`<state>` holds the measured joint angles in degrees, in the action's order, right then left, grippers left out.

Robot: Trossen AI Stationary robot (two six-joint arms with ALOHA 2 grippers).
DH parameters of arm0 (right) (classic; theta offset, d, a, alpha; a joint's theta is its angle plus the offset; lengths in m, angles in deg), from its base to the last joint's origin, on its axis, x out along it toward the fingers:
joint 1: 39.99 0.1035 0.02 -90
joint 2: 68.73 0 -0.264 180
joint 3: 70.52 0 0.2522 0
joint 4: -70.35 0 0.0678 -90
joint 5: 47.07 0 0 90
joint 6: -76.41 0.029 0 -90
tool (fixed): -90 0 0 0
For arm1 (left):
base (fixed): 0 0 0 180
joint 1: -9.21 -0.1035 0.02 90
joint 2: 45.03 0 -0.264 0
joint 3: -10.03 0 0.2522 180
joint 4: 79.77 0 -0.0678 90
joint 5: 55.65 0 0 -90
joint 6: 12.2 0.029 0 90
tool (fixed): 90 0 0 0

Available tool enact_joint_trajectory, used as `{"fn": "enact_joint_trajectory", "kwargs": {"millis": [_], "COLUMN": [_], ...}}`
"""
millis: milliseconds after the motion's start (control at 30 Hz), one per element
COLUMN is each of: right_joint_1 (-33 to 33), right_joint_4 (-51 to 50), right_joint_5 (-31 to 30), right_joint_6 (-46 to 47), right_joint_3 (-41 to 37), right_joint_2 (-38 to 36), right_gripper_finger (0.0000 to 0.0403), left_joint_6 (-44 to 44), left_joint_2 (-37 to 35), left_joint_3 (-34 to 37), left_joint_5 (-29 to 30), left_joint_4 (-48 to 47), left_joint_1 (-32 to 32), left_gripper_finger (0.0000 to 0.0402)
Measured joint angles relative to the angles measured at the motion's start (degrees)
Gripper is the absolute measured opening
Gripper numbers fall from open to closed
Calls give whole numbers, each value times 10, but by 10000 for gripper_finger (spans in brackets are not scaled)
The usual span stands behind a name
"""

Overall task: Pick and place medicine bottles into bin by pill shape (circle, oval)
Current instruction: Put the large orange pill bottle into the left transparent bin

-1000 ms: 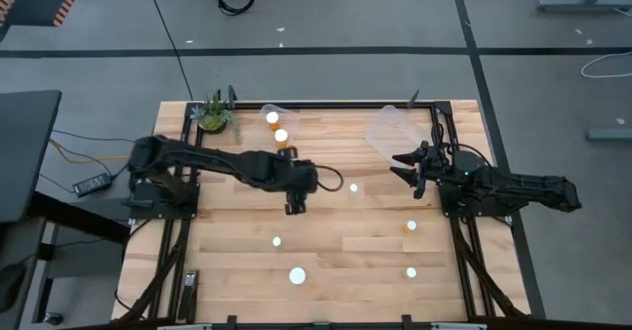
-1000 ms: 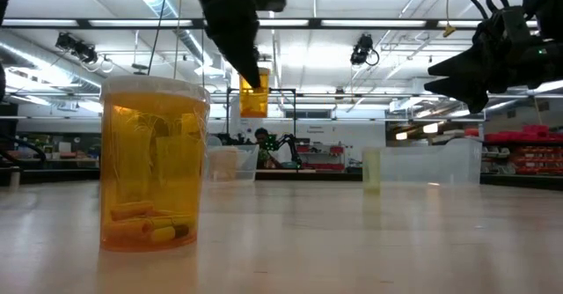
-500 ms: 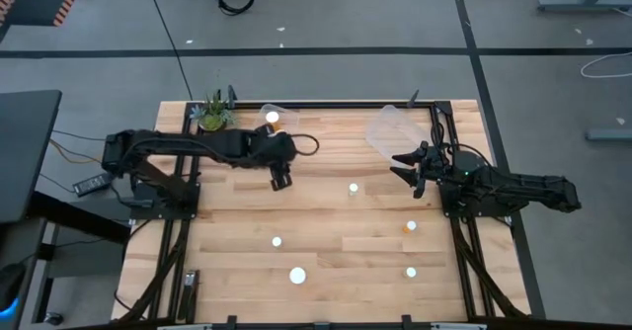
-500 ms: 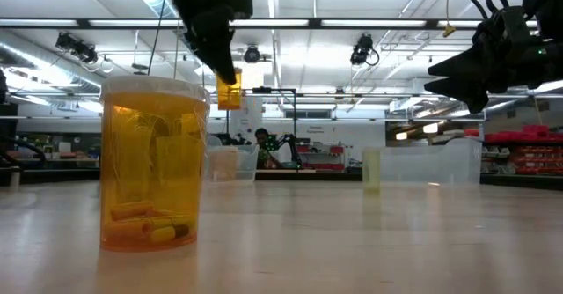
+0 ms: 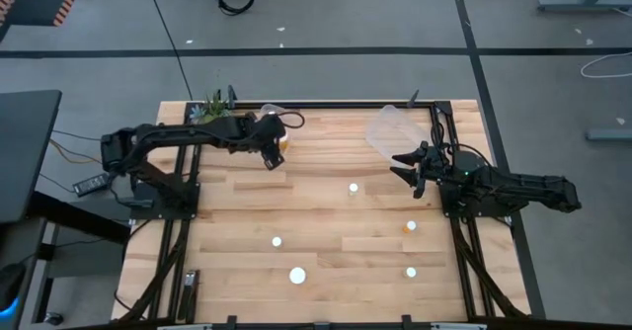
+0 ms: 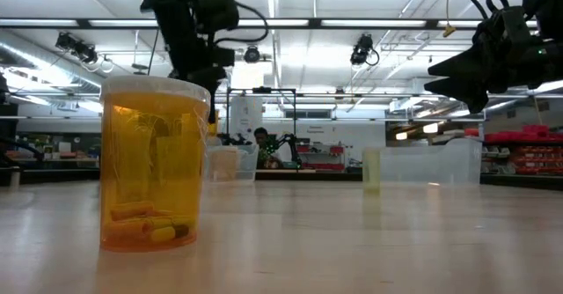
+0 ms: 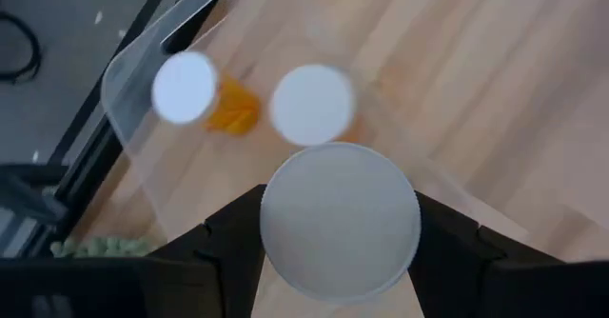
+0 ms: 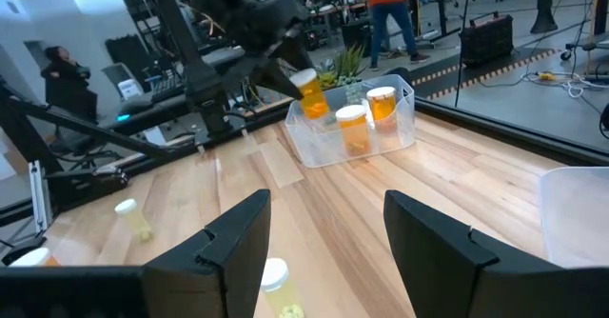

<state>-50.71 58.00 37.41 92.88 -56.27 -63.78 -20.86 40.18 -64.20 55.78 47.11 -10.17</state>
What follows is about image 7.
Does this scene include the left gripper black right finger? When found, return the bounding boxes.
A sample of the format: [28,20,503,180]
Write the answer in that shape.
[408,191,565,318]

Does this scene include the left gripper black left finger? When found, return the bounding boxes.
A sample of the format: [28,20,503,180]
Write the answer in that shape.
[149,183,267,318]

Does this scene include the orange pill bottle white cap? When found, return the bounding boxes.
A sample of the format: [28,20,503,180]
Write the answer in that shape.
[259,141,422,306]
[267,63,365,148]
[150,50,262,137]

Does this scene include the clear plastic bin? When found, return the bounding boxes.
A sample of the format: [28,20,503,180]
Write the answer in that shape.
[100,0,532,262]

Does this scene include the green succulent in black pot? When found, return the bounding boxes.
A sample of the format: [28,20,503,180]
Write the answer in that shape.
[49,234,166,261]

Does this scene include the coiled black cable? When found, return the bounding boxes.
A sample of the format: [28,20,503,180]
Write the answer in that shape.
[0,10,43,84]

